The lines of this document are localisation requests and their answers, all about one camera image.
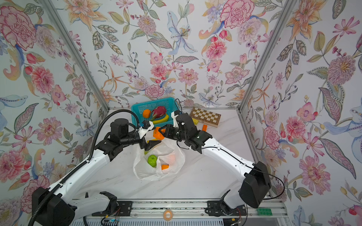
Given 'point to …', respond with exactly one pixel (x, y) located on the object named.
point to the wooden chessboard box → (206, 117)
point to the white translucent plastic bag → (167, 153)
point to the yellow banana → (160, 121)
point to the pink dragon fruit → (159, 111)
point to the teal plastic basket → (169, 103)
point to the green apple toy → (152, 160)
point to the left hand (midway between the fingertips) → (157, 135)
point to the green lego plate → (264, 212)
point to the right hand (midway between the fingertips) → (159, 130)
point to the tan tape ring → (164, 215)
